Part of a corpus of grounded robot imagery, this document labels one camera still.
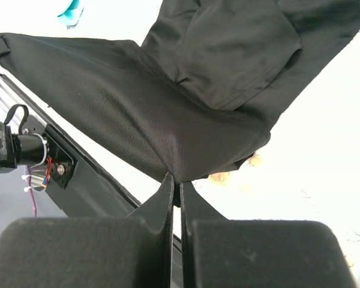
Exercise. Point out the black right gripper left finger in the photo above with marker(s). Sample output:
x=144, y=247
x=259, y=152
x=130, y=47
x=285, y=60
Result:
x=135, y=251

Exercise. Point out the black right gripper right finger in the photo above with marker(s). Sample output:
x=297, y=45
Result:
x=217, y=252

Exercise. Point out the black t shirt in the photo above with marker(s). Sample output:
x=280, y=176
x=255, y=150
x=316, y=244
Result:
x=202, y=92

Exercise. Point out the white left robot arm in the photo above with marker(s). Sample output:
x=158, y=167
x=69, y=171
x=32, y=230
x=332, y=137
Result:
x=20, y=149

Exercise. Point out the floral patterned table mat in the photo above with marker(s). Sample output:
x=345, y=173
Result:
x=310, y=169

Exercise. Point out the folded teal t shirt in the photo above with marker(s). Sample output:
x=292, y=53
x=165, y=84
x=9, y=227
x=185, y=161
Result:
x=72, y=14

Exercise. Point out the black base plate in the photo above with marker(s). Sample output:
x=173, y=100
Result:
x=87, y=190

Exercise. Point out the aluminium frame rail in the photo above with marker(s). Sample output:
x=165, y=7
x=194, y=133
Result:
x=9, y=96

